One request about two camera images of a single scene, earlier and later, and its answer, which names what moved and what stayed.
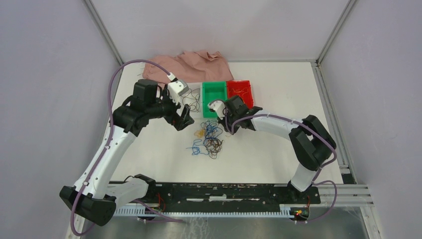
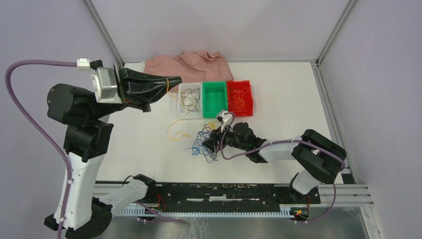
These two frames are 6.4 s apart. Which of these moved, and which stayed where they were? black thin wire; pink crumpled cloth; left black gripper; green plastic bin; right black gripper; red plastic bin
Moved: left black gripper; right black gripper
Stayed: pink crumpled cloth; green plastic bin; black thin wire; red plastic bin
